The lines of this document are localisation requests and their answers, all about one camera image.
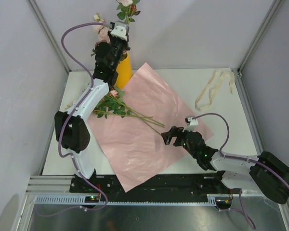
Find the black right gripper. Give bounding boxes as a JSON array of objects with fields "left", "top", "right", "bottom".
[{"left": 161, "top": 126, "right": 198, "bottom": 159}]

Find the light pink rose stem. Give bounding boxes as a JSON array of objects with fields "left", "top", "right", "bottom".
[{"left": 92, "top": 13, "right": 110, "bottom": 47}]

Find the purple pink wrapping paper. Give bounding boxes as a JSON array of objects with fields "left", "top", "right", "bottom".
[{"left": 89, "top": 64, "right": 202, "bottom": 191}]

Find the pink artificial flower bunch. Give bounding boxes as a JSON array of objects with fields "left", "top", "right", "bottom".
[{"left": 91, "top": 86, "right": 165, "bottom": 134}]

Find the cream ribbon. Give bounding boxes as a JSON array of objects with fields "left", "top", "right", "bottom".
[{"left": 195, "top": 69, "right": 235, "bottom": 111}]

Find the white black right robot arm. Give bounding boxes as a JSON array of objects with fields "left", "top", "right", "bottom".
[{"left": 161, "top": 127, "right": 289, "bottom": 204}]

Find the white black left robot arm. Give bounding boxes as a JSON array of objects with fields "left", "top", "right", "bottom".
[{"left": 54, "top": 36, "right": 129, "bottom": 193}]

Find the yellow cylindrical vase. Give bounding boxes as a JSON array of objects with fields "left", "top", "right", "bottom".
[{"left": 116, "top": 53, "right": 133, "bottom": 90}]

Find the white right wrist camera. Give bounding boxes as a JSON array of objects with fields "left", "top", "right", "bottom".
[{"left": 185, "top": 116, "right": 198, "bottom": 128}]

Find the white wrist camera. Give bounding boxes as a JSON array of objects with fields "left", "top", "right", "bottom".
[
  {"left": 110, "top": 21, "right": 130, "bottom": 41},
  {"left": 185, "top": 116, "right": 198, "bottom": 128}
]

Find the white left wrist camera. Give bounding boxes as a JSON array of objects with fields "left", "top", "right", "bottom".
[{"left": 110, "top": 21, "right": 130, "bottom": 41}]

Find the aluminium frame post left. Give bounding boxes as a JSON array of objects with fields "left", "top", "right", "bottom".
[{"left": 26, "top": 0, "right": 70, "bottom": 74}]

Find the aluminium frame post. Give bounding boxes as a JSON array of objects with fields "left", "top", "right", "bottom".
[
  {"left": 26, "top": 0, "right": 70, "bottom": 74},
  {"left": 237, "top": 0, "right": 285, "bottom": 73}
]

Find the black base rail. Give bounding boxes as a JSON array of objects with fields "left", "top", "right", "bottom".
[{"left": 69, "top": 172, "right": 234, "bottom": 204}]

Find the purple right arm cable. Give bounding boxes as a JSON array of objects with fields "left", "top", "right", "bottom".
[{"left": 192, "top": 112, "right": 289, "bottom": 229}]

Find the white slotted cable duct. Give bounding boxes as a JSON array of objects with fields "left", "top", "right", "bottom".
[{"left": 35, "top": 193, "right": 234, "bottom": 206}]

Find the aluminium frame post right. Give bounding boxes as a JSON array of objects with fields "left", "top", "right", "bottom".
[{"left": 237, "top": 0, "right": 285, "bottom": 73}]

